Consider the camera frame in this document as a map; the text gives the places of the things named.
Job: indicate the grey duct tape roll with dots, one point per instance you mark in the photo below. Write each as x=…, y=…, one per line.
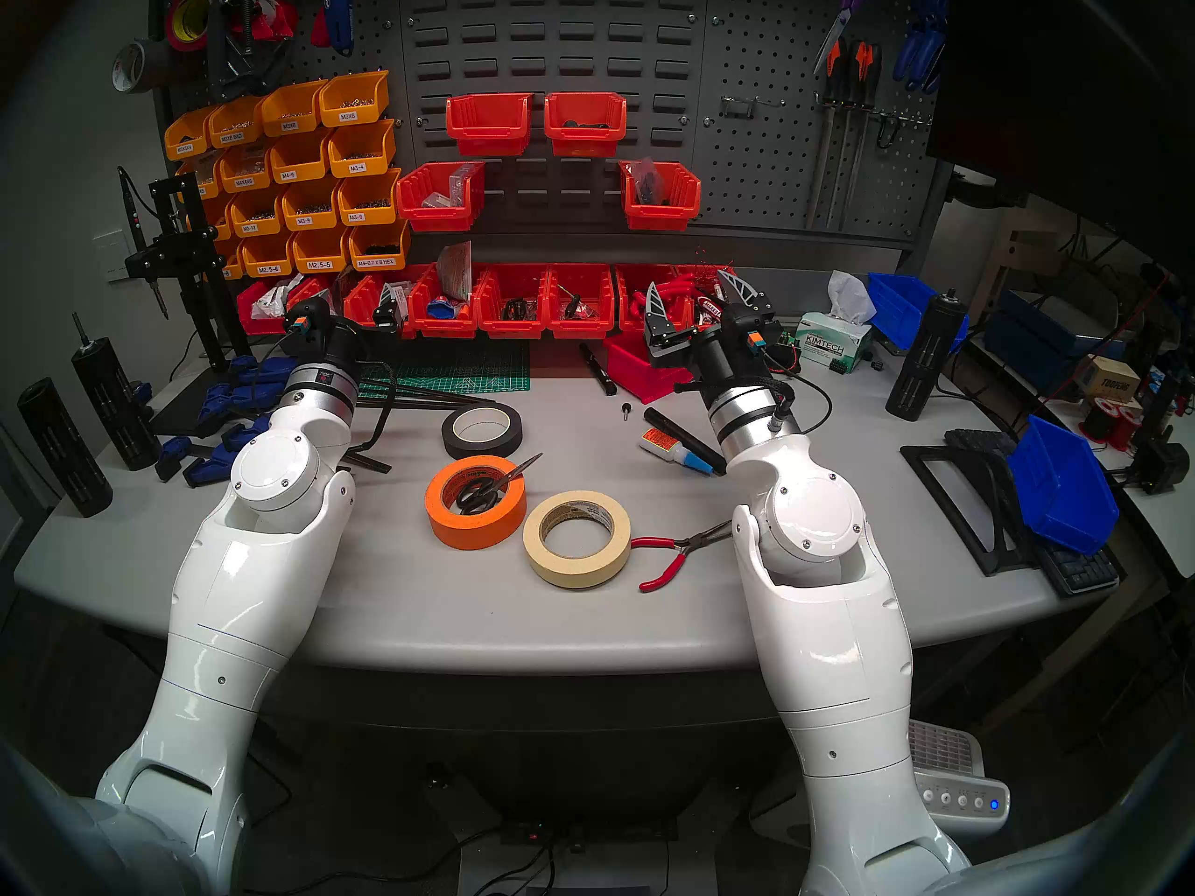
x=154, y=63

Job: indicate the black power strip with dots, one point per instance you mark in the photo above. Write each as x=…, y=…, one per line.
x=579, y=833

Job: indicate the white wall plate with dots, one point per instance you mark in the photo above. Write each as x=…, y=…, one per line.
x=112, y=255

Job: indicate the black carabiner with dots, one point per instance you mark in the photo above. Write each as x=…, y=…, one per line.
x=887, y=131

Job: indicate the black keyboard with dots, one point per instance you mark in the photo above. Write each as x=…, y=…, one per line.
x=1078, y=572

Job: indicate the blue plastic bin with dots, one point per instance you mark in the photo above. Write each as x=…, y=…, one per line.
x=1060, y=488
x=896, y=301

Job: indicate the small cardboard box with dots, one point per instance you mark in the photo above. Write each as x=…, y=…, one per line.
x=1111, y=379

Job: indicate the metal tool rack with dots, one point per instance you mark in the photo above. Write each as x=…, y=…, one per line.
x=878, y=115

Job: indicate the clear bag black parts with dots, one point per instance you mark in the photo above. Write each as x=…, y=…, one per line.
x=649, y=183

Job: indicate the black frame stand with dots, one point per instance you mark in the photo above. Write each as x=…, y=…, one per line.
x=980, y=474

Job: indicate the black cylinder with rod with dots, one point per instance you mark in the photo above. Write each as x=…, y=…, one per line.
x=112, y=399

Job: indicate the green cutting mat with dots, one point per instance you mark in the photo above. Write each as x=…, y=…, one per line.
x=467, y=371

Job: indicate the black ribbed cylinder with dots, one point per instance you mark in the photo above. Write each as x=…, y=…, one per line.
x=61, y=446

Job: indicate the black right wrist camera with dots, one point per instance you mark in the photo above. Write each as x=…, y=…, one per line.
x=754, y=329

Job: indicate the white air purifier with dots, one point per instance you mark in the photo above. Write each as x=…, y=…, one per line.
x=952, y=782

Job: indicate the glue bottle with blue cap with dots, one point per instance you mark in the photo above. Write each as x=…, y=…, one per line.
x=663, y=444

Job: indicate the small circuit board device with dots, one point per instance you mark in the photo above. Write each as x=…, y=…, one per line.
x=782, y=343

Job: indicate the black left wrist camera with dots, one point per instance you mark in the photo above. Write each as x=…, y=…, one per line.
x=303, y=323

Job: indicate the loose red plastic bin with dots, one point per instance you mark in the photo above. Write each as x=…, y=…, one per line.
x=639, y=376

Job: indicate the Kimtech tissue box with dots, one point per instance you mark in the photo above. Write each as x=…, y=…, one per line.
x=831, y=343

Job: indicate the thick black marker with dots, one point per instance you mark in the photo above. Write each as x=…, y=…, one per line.
x=681, y=432

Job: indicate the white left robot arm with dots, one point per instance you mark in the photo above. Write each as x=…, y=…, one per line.
x=233, y=605

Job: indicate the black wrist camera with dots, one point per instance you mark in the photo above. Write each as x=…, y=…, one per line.
x=303, y=323
x=754, y=329

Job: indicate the red Marks-A-Lot marker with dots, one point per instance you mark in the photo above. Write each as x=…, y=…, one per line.
x=709, y=308

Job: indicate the black soldering stand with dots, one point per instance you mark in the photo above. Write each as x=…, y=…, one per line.
x=191, y=250

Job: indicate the tall black bottle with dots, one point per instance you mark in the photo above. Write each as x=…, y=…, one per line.
x=920, y=362

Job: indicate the blue and red hanging tool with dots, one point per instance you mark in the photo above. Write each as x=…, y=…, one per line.
x=338, y=17

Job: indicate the slim black pen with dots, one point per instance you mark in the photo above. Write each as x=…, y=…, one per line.
x=597, y=370

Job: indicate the black desk device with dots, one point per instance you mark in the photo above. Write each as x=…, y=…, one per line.
x=1162, y=460

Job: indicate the black tape roll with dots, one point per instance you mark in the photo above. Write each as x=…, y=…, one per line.
x=481, y=453

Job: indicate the small blue part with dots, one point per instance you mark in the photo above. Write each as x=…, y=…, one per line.
x=443, y=311

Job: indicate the clear zip bag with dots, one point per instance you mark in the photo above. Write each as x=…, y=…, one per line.
x=456, y=269

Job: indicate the red and black hanging clamp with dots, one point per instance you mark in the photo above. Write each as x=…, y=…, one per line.
x=271, y=19

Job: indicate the yellow parts bin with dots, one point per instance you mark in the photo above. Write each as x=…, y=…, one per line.
x=220, y=220
x=291, y=112
x=378, y=247
x=268, y=258
x=233, y=127
x=369, y=202
x=353, y=103
x=299, y=161
x=246, y=171
x=320, y=252
x=233, y=261
x=256, y=217
x=361, y=152
x=203, y=180
x=310, y=208
x=185, y=138

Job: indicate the red tape roll yellow core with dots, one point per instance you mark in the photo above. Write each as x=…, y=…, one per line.
x=173, y=17

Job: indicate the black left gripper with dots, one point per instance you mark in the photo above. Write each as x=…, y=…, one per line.
x=334, y=343

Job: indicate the beige masking tape roll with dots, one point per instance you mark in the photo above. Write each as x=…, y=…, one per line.
x=537, y=549

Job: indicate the metal pegboard hook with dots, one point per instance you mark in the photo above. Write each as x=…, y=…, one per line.
x=724, y=108

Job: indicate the black monitor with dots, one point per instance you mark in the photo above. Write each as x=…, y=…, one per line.
x=1055, y=82

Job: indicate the red wall bin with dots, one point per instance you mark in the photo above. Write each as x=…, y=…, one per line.
x=488, y=129
x=660, y=215
x=585, y=129
x=434, y=215

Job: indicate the red shelf bin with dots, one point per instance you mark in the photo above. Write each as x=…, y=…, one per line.
x=705, y=283
x=317, y=286
x=252, y=323
x=443, y=329
x=512, y=329
x=625, y=325
x=364, y=311
x=581, y=329

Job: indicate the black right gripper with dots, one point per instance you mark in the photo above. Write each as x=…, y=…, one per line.
x=724, y=362

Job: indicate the white plastic bag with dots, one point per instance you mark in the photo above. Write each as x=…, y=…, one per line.
x=275, y=299

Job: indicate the dark blue crate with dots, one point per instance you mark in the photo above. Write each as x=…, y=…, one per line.
x=1018, y=334

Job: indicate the orange tape roll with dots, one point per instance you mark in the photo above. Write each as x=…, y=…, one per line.
x=443, y=521

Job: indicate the grey pegboard wall panel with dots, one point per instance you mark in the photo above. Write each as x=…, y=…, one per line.
x=747, y=26

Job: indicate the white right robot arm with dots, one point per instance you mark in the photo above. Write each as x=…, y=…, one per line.
x=831, y=642

